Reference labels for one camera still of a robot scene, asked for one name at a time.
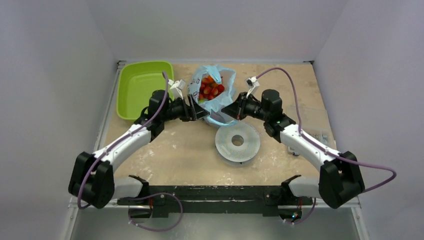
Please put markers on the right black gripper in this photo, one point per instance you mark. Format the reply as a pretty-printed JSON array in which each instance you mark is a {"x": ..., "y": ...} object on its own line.
[{"x": 240, "y": 108}]

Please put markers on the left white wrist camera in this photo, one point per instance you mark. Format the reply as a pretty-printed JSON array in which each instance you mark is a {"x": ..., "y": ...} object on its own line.
[{"x": 176, "y": 88}]

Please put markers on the red fake fruits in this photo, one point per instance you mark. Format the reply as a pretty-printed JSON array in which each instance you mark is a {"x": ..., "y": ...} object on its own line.
[{"x": 209, "y": 89}]

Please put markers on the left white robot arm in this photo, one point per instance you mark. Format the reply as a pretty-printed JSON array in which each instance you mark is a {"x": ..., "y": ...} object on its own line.
[{"x": 92, "y": 180}]

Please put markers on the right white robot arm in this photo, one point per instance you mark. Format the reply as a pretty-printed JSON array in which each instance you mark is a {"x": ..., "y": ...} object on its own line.
[{"x": 340, "y": 178}]

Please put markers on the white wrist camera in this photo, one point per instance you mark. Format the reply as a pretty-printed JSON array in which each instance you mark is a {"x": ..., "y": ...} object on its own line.
[
  {"x": 253, "y": 85},
  {"x": 176, "y": 88}
]

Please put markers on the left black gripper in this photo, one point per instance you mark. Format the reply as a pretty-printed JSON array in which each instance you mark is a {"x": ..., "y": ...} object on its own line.
[{"x": 188, "y": 114}]

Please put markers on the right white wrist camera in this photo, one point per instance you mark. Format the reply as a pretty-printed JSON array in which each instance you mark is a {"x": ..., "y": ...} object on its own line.
[{"x": 253, "y": 85}]

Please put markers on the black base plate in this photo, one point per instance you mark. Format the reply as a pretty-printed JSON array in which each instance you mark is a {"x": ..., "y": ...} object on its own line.
[{"x": 267, "y": 200}]

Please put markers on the blue plastic bag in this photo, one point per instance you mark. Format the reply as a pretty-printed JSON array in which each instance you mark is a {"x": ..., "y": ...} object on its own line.
[{"x": 221, "y": 75}]

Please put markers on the clear plastic screw box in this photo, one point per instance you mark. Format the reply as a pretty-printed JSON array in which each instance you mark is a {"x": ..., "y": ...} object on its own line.
[{"x": 303, "y": 143}]

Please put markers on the green plastic tub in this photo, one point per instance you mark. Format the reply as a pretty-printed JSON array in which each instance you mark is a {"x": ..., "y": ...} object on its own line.
[{"x": 137, "y": 82}]

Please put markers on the white perforated filament spool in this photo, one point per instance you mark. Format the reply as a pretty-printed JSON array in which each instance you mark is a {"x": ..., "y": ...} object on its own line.
[{"x": 237, "y": 144}]

